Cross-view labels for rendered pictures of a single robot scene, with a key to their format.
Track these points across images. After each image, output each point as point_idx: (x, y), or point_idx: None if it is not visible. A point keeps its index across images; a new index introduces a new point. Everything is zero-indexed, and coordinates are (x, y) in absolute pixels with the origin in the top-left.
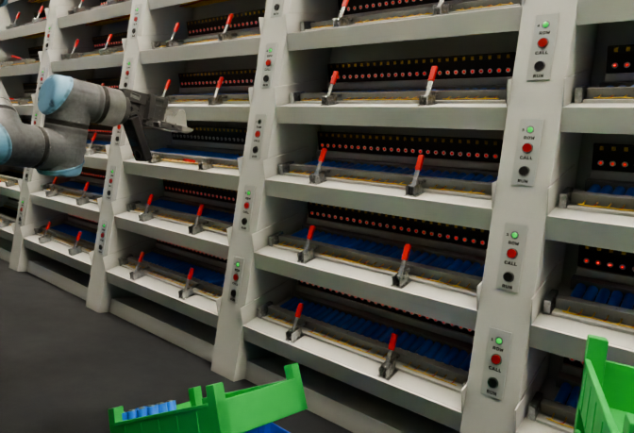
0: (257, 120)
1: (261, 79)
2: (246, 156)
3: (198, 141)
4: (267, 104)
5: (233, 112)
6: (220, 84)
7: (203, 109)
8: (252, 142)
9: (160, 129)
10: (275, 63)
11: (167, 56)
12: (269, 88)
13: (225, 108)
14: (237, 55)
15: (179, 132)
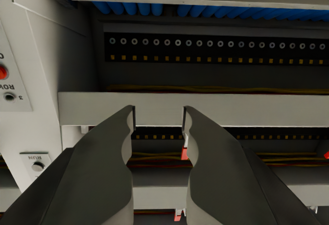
0: (20, 100)
1: (49, 164)
2: (11, 11)
3: (305, 38)
4: (11, 128)
5: (115, 112)
6: (182, 150)
7: (213, 118)
8: (6, 49)
9: (223, 178)
10: (32, 182)
11: (317, 193)
12: (23, 152)
13: (140, 122)
14: (142, 187)
15: (183, 108)
